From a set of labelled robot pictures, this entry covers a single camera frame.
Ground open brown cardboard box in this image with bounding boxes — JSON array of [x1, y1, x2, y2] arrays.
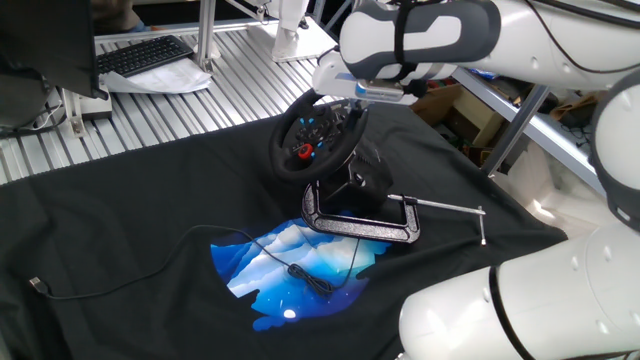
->
[[409, 82, 464, 126]]

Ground black racing steering wheel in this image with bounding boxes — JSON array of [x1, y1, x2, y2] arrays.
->
[[268, 88, 370, 182]]

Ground black steering wheel base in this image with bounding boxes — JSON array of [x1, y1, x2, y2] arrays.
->
[[319, 137, 395, 219]]

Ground white crumpled paper sheet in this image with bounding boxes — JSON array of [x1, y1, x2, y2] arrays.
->
[[98, 58, 214, 95]]

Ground black computer keyboard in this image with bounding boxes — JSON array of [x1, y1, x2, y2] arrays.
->
[[96, 34, 195, 79]]

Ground black metal C-clamp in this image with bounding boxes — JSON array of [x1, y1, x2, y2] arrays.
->
[[301, 180, 487, 247]]

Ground white stand with base plate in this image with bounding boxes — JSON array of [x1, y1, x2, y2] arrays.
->
[[271, 0, 342, 64]]

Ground aluminium vertical post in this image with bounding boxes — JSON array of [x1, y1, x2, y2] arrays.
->
[[192, 0, 222, 74]]

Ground grey wrist camera blue ends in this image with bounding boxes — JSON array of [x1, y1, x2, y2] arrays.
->
[[354, 78, 407, 104]]

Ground person in brown shirt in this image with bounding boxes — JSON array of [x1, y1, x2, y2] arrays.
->
[[91, 0, 145, 34]]

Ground dark grey monitor base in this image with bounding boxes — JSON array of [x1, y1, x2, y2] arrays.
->
[[0, 64, 56, 132]]

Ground aluminium shelf rail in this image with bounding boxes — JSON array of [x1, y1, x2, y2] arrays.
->
[[452, 67, 606, 196]]

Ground black cloth with blue print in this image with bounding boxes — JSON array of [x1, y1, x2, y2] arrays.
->
[[0, 99, 569, 360]]

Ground aluminium bracket foot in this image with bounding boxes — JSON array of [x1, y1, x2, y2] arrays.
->
[[59, 87, 87, 139]]

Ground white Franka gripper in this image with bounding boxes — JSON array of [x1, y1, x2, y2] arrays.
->
[[312, 49, 420, 121]]

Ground beige cardboard box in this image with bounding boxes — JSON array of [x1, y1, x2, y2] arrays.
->
[[449, 84, 506, 149]]

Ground black USB cable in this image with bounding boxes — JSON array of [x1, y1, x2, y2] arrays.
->
[[28, 223, 361, 301]]

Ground black computer monitor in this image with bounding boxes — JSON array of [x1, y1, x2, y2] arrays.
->
[[0, 0, 109, 100]]

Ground aluminium diagonal strut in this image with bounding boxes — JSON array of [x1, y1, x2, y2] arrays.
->
[[482, 84, 551, 179]]

